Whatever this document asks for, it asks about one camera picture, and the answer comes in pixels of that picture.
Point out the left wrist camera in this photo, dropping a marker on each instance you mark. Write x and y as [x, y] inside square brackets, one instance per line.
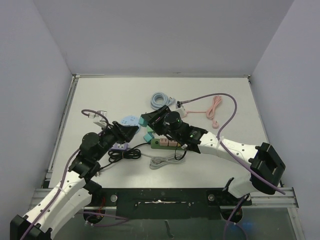
[99, 119]

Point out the purple power strip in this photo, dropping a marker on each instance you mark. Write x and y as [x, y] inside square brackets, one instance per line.
[120, 147]

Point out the teal charger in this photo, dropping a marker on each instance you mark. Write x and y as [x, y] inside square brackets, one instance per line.
[148, 137]
[142, 122]

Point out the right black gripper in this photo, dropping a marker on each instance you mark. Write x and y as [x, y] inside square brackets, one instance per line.
[155, 117]

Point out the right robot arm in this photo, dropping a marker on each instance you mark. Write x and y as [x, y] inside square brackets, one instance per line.
[264, 165]

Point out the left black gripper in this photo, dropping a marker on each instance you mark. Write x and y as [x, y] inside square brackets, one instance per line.
[124, 132]

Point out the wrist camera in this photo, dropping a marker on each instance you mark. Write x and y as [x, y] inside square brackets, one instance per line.
[99, 119]
[180, 109]

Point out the pink charger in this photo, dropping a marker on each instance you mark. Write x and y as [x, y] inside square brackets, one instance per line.
[172, 143]
[163, 142]

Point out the green power strip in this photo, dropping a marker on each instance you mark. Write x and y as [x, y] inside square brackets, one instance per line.
[154, 144]

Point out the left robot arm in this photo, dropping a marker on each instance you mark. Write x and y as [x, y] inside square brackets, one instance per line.
[75, 189]

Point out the green charger upper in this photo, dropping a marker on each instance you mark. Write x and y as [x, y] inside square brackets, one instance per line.
[149, 129]

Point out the blue round power strip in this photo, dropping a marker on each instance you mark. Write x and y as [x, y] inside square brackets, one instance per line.
[130, 120]

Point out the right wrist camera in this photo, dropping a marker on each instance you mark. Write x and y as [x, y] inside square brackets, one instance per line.
[180, 109]

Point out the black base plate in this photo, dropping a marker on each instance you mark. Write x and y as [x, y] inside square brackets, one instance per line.
[162, 203]

